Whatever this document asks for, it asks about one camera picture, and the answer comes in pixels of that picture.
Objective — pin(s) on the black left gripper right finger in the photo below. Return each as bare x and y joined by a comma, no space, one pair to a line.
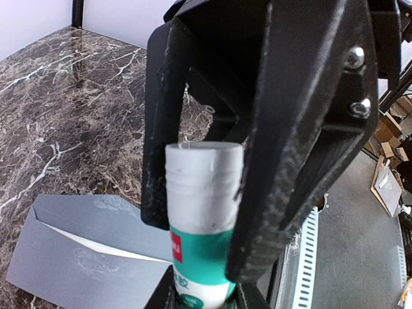
247,296

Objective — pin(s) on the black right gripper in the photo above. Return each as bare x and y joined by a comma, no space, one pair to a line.
225,40

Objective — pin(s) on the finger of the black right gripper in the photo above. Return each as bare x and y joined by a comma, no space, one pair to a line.
299,145
164,128

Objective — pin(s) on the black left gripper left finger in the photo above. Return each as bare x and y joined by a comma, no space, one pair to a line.
164,295

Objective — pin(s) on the blue-grey envelope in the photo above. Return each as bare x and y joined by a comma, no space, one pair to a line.
90,251

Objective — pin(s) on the green white glue stick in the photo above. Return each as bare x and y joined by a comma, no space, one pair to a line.
202,180

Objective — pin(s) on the white letter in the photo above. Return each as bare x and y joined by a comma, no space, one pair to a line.
103,249

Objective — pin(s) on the black left frame post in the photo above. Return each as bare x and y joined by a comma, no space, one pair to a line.
77,13

